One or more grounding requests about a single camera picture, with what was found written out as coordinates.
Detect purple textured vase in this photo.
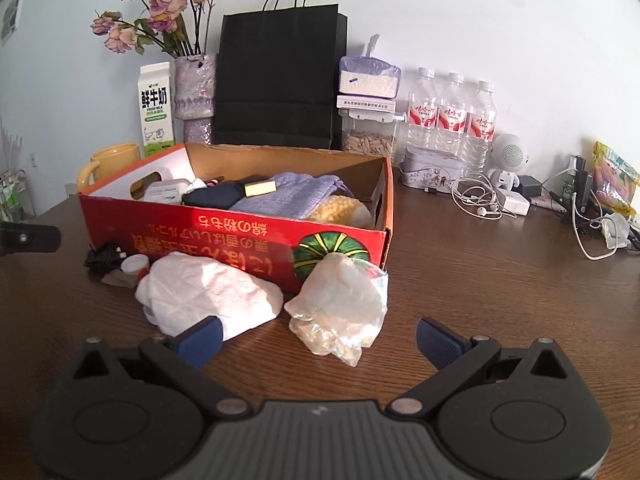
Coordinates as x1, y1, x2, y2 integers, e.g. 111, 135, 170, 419
173, 53, 217, 145

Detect dried rose bouquet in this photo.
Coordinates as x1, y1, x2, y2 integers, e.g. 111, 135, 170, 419
90, 0, 219, 59

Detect floral tin box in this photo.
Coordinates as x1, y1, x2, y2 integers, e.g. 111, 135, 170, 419
399, 147, 464, 192

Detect clear seed container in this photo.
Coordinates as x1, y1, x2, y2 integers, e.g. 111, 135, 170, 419
336, 94, 406, 166

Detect white milk carton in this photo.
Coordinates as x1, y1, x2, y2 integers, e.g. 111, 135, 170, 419
138, 61, 177, 158

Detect white round speaker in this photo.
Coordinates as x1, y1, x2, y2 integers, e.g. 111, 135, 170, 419
484, 132, 531, 191

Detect white cable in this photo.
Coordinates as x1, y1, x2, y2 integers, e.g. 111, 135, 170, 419
569, 192, 632, 261

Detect dried stems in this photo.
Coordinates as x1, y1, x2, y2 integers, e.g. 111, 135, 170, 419
0, 119, 26, 171

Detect white earphones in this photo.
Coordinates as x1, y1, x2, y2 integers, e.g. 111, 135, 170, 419
451, 172, 516, 221

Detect translucent plastic bag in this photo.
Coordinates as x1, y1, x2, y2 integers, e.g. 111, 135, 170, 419
283, 252, 390, 369

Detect dark blue zip pouch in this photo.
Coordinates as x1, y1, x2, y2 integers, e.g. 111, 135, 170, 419
180, 180, 246, 211

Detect black paper bag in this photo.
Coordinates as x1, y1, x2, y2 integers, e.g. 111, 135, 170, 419
213, 0, 349, 151

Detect black power adapter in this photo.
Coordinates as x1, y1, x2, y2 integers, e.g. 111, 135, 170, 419
519, 174, 544, 199

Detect clear plastic lidded box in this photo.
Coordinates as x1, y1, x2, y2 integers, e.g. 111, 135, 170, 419
144, 178, 194, 205

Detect blue-grey cloth pouch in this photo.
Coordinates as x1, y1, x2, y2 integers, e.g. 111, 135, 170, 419
229, 172, 351, 221

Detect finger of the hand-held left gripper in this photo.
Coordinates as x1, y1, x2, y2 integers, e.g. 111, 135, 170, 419
0, 222, 62, 257

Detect purple tissue pack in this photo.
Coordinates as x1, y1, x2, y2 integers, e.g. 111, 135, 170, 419
338, 35, 403, 101

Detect white yellow plush toy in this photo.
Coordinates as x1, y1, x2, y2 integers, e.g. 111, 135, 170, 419
305, 194, 374, 229

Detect yellow snack packet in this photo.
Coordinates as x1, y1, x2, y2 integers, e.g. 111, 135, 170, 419
592, 140, 640, 211

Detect white ribbed bottle cap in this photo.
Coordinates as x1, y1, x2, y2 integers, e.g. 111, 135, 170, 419
122, 254, 150, 276

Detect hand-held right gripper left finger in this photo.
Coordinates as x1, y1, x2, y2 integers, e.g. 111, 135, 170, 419
70, 316, 252, 417

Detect small green bottle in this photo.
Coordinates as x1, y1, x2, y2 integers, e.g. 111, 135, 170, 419
562, 155, 589, 201

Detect white plastic bag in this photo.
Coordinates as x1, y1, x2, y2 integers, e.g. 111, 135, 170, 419
134, 251, 285, 341

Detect clear water bottle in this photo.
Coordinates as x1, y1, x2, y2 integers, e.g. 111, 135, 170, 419
435, 72, 469, 157
462, 79, 499, 176
405, 67, 441, 154

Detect red cardboard box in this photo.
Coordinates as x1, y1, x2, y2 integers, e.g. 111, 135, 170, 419
78, 142, 396, 295

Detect wall picture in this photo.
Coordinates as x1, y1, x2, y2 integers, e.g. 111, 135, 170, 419
0, 0, 26, 47

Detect yellow mug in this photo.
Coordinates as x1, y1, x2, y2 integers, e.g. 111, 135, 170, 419
76, 143, 144, 194

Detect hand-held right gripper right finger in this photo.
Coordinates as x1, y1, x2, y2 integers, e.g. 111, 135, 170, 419
386, 316, 572, 416

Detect wire shelf rack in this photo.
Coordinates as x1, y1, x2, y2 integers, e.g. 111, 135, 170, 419
0, 169, 26, 224

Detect white charger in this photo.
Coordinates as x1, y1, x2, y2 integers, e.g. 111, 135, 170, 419
494, 187, 532, 216

